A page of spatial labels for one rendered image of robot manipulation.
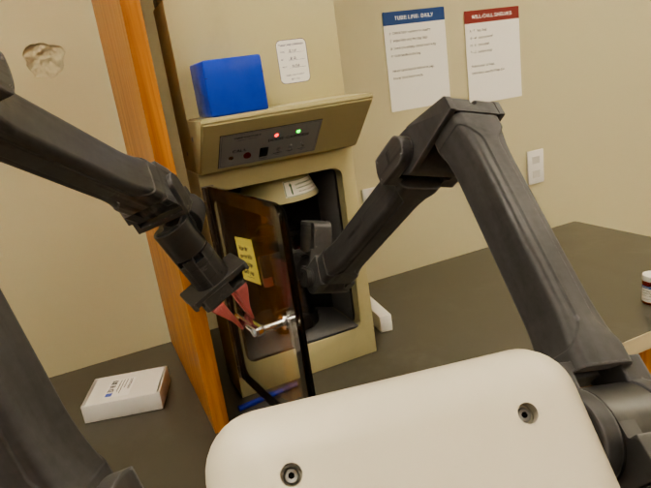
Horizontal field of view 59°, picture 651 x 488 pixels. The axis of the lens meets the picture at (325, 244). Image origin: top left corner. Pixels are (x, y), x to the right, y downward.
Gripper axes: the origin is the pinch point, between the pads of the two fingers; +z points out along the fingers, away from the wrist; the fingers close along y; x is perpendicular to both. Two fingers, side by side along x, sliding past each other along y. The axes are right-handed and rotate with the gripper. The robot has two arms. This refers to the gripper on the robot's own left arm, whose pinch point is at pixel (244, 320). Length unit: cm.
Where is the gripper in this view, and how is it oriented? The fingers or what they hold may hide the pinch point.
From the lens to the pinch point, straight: 91.9
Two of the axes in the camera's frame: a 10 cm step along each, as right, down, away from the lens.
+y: -7.2, 6.3, -2.9
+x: 5.1, 1.9, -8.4
